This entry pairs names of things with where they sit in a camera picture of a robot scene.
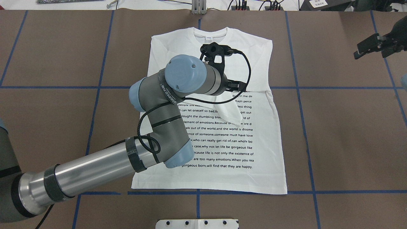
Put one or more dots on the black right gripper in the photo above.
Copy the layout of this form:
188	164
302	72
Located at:
397	39

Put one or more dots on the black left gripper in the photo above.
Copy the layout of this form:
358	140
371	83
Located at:
224	82

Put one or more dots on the white long-sleeve printed shirt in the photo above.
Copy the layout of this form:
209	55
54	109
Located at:
237	144

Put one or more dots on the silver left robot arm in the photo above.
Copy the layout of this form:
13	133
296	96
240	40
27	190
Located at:
159	137

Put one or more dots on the black power adapter box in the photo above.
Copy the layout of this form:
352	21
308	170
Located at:
325	5

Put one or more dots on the black orange adapter box upper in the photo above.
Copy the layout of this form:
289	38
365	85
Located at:
238	5

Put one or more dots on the black orange adapter box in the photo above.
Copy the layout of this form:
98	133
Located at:
274	5
238	5

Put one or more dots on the black orange adapter box lower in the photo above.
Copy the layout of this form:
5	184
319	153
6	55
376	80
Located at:
274	5

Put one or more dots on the aluminium frame post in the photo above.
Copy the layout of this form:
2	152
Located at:
199	7

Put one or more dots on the white pedestal column with base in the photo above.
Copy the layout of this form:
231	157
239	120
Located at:
198	224

